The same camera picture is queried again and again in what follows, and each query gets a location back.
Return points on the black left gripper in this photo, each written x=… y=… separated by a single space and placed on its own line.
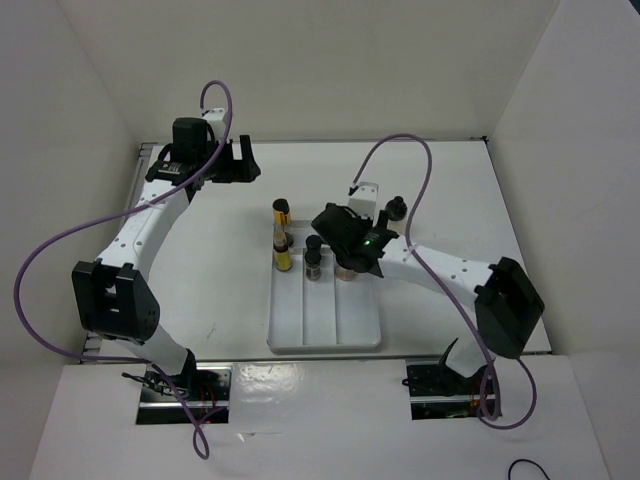
x=243 y=170

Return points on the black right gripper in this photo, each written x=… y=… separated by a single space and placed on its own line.
x=353 y=217

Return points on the brown spice jar black cap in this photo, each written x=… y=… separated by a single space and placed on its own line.
x=345 y=274

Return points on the small spice shaker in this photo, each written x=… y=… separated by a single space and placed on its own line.
x=312 y=261
x=313 y=243

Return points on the white spice jar black cap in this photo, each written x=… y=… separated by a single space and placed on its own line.
x=396 y=209

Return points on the gold capped glass spray bottle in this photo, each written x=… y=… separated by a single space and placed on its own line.
x=282 y=218

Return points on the yellow label dark sauce bottle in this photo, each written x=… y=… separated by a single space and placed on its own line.
x=281 y=253

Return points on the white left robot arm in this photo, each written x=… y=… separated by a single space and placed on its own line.
x=112 y=293

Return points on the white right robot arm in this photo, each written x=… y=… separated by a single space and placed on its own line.
x=498 y=300

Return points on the white plastic organizer tray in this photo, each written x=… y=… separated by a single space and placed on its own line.
x=325 y=316

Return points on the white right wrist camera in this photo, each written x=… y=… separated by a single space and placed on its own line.
x=362 y=199

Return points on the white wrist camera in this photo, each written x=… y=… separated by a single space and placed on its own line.
x=362 y=199
x=218 y=119

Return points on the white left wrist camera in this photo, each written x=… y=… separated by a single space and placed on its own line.
x=218 y=119

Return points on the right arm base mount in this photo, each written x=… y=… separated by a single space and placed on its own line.
x=438 y=393

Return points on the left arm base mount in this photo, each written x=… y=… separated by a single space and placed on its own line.
x=208 y=401

